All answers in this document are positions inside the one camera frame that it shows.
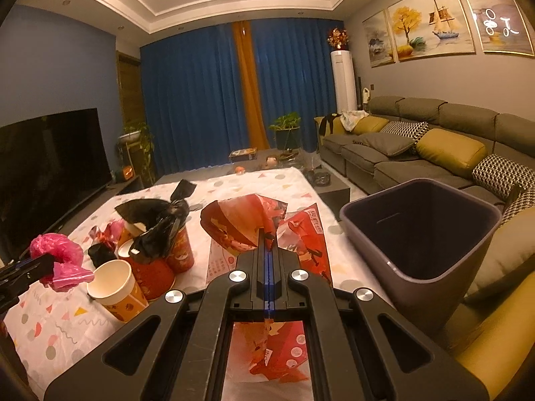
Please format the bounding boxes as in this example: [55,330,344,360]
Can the grey plastic trash bin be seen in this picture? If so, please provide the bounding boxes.
[339,178,502,335]

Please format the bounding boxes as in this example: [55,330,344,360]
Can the grey corner sofa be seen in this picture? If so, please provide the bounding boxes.
[318,95,535,401]

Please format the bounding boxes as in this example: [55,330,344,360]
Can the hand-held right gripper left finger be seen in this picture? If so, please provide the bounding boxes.
[44,231,269,401]

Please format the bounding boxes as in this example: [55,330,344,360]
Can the pink plastic bag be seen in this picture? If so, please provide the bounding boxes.
[29,234,95,293]

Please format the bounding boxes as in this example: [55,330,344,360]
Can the tall red paper cup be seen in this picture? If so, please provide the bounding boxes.
[167,226,195,274]

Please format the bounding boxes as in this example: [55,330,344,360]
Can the small yellow cushion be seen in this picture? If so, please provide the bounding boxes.
[353,116,390,135]

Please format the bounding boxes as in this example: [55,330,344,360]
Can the small framed landscape painting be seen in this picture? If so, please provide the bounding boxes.
[361,9,396,68]

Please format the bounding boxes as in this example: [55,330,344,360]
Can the white cloth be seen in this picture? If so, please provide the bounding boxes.
[339,110,370,130]

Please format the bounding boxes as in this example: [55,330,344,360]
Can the black garment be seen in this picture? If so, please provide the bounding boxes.
[319,113,341,136]

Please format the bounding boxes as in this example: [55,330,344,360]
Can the black flat television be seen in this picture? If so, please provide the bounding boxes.
[0,108,113,260]

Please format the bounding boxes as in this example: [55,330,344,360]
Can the black plastic bag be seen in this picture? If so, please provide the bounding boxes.
[115,179,197,265]

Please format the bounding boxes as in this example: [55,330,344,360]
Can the red printed paper bag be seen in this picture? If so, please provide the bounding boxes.
[201,193,333,387]

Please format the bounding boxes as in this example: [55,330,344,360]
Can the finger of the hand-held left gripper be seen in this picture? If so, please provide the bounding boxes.
[0,276,42,305]
[0,256,56,285]

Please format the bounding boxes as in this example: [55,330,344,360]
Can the light grey cushion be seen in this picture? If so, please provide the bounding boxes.
[464,209,535,301]

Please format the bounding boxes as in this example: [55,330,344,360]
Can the pink foil wrapper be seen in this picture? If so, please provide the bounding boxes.
[90,221,126,248]

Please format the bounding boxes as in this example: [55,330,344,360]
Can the trailing plant on white stand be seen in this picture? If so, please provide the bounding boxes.
[118,122,155,184]

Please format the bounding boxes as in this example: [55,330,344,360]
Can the blue curtain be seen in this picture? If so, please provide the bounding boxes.
[140,23,251,176]
[250,19,340,153]

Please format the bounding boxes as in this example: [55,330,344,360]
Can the orange curtain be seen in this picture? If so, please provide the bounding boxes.
[232,21,270,151]

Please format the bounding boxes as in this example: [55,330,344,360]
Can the framed purple abstract painting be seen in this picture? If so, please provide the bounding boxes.
[455,0,535,57]

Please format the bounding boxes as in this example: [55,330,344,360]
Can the framed sailboat tree painting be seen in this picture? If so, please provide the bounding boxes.
[387,0,477,62]

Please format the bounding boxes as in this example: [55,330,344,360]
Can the black white patterned cushion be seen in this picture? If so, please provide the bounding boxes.
[499,194,535,227]
[380,121,431,153]
[472,154,535,202]

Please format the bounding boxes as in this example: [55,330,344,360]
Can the large yellow cushion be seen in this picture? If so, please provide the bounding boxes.
[453,273,535,399]

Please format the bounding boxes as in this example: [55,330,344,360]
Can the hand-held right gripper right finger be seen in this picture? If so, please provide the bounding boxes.
[267,233,490,401]

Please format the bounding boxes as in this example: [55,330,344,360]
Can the white standing air conditioner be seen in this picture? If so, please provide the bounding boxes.
[330,50,358,112]

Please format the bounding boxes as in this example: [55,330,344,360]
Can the plain red paper cup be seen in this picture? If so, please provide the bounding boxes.
[125,257,176,301]

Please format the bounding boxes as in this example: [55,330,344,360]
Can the small black plastic scrap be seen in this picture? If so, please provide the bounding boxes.
[88,244,118,268]

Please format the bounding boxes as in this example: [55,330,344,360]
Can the dark coffee table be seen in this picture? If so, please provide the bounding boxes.
[228,150,352,206]

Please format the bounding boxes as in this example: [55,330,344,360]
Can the dark glass ashtray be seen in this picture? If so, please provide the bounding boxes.
[307,167,332,185]

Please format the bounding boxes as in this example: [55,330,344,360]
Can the white orange paper cup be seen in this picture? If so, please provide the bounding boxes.
[86,260,149,322]

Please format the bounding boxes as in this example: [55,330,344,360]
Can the dark television stand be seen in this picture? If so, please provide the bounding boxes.
[113,174,145,196]

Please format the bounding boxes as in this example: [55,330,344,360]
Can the flat grey cushion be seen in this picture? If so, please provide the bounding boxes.
[353,132,414,158]

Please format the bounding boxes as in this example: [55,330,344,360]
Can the white printed tablecloth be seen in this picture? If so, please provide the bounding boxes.
[0,166,389,399]

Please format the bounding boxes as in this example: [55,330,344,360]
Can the potted plant on dark stand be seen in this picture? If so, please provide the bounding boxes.
[269,113,302,151]

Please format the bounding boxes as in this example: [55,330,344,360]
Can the golden flower decoration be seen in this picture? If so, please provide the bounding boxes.
[326,27,351,52]

